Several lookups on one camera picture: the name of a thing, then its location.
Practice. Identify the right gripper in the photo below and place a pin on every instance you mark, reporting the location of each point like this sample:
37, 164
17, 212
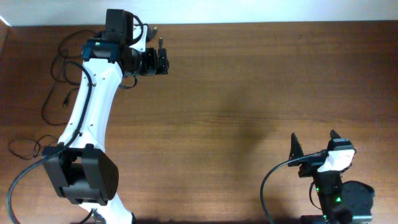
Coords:
310, 167

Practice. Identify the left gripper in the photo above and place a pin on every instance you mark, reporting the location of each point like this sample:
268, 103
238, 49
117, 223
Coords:
152, 68

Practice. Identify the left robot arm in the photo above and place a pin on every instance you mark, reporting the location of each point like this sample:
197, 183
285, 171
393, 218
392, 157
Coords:
78, 167

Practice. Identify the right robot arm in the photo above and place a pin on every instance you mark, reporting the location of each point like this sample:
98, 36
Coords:
340, 202

